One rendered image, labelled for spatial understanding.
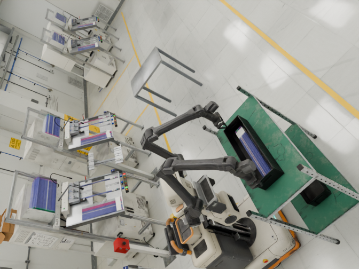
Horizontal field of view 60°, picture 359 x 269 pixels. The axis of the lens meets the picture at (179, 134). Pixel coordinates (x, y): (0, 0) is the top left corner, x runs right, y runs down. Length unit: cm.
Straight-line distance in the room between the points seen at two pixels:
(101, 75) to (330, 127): 637
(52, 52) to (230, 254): 662
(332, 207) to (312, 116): 109
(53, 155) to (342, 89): 404
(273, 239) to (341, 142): 104
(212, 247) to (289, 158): 96
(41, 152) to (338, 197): 411
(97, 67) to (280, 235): 656
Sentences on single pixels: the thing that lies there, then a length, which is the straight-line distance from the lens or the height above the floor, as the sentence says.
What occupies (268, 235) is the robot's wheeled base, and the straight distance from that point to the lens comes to 291.
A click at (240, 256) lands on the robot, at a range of 282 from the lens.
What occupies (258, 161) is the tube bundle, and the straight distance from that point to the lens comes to 219.
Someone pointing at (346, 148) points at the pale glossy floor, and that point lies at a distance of 307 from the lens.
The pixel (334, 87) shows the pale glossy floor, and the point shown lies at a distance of 338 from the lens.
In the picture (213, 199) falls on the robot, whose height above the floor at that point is 104.
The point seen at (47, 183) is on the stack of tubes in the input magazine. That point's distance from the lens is 442.
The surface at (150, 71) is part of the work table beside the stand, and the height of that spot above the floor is 80.
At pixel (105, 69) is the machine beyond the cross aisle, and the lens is 838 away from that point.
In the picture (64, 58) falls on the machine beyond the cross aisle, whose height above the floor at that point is 126.
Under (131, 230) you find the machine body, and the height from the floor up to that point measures 42.
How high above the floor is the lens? 261
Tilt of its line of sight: 33 degrees down
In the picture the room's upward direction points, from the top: 66 degrees counter-clockwise
